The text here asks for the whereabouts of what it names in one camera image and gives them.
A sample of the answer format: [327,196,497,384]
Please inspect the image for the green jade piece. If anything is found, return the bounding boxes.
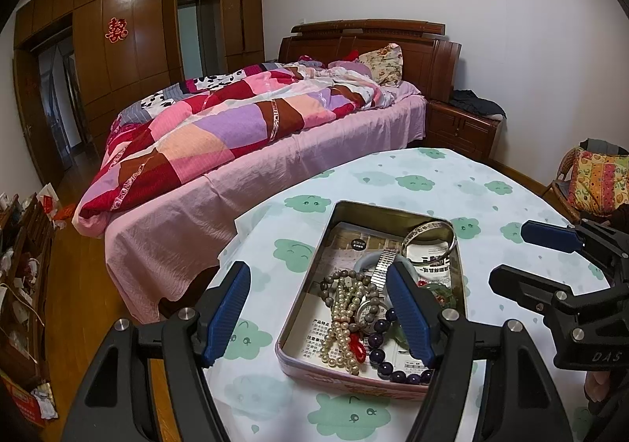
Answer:
[417,279,459,311]

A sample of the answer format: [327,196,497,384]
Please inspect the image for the orange patterned cushion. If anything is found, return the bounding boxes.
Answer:
[567,150,629,217]

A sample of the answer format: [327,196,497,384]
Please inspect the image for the wooden bed with pink sheet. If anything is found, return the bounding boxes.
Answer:
[73,20,463,325]

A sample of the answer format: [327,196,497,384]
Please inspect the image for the brown wooden wardrobe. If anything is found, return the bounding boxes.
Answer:
[12,0,266,187]

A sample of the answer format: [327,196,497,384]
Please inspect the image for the purple bead bracelet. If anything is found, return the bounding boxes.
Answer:
[368,308,437,385]

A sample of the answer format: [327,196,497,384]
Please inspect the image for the person's right hand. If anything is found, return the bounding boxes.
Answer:
[584,366,613,406]

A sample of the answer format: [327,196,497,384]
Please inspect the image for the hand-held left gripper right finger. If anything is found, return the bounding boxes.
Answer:
[386,262,573,442]

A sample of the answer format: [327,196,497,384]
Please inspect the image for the rattan chair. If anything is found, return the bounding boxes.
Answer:
[550,140,629,222]

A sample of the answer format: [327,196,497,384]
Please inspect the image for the cluttered wooden shelf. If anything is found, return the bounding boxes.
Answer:
[0,184,62,428]

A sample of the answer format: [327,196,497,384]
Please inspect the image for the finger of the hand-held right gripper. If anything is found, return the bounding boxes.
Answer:
[489,265,593,320]
[522,220,629,276]

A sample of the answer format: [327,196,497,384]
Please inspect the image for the pearl bead bracelet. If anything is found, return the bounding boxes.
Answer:
[319,282,370,375]

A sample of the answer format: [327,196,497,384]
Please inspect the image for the engraved silver bangle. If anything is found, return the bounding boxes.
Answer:
[403,220,459,268]

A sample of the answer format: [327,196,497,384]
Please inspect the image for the dark clothes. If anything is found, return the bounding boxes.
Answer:
[449,89,507,119]

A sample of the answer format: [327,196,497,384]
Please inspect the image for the pale jade bangle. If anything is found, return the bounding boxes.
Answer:
[355,254,395,278]

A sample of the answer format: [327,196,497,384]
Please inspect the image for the floral pillow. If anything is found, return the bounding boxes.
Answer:
[359,43,405,88]

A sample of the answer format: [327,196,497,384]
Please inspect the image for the printed paper leaflet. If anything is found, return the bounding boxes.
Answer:
[290,221,453,381]

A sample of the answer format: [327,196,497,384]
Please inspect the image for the patchwork quilt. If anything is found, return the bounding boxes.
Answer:
[74,61,396,231]

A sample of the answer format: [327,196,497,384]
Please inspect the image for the red paper decoration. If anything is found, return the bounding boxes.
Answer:
[105,18,129,44]

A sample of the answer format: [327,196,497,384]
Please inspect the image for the brown bead bracelet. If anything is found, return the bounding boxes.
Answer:
[322,270,396,322]

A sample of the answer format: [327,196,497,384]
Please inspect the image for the rectangular metal tin box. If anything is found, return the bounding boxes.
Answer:
[275,200,465,398]

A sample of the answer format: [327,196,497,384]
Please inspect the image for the silver metal wristwatch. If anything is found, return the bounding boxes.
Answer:
[355,248,400,329]

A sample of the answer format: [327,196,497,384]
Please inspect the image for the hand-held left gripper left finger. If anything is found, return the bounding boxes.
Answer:
[61,261,252,442]

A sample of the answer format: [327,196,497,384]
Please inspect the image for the wooden nightstand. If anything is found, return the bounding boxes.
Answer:
[425,99,507,160]

